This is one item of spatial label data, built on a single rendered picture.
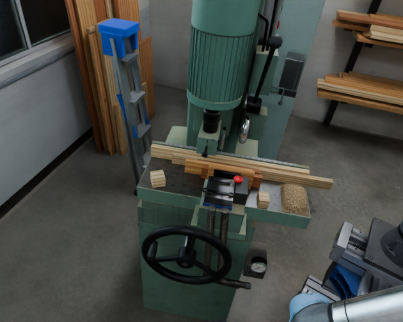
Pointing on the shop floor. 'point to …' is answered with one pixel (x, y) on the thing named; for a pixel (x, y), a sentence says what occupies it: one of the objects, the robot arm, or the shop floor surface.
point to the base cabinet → (169, 296)
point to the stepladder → (112, 39)
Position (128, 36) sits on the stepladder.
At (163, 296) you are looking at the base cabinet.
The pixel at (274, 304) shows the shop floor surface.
